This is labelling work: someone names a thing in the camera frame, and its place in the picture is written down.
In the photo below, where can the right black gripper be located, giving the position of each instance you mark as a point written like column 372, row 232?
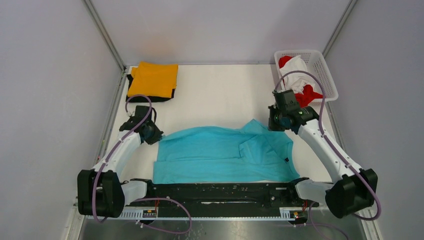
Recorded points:
column 272, row 125

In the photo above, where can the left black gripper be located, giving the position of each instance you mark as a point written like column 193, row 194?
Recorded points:
column 156, row 136

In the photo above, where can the teal t shirt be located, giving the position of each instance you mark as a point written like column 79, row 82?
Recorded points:
column 212, row 154

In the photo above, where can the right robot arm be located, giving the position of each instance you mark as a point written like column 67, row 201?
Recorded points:
column 352, row 187

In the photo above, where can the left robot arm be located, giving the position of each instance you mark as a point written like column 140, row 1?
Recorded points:
column 101, row 191

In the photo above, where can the red t shirt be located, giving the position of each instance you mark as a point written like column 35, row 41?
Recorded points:
column 308, row 95

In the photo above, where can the white t shirt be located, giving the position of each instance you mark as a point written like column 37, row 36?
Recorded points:
column 295, row 81

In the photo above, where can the white plastic basket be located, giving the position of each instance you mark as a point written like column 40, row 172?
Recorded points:
column 316, row 65

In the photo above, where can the orange folded t shirt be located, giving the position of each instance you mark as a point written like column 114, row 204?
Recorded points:
column 153, row 80

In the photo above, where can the black folded t shirt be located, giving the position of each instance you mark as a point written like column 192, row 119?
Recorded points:
column 154, row 99

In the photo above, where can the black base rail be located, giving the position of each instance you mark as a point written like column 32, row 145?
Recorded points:
column 222, row 200

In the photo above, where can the right aluminium frame post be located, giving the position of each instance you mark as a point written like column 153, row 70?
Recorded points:
column 339, row 26

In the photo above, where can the aluminium frame post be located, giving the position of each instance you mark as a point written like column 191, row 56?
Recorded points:
column 339, row 26
column 93, row 13

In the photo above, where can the left aluminium frame post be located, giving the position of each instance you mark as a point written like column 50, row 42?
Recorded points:
column 93, row 13

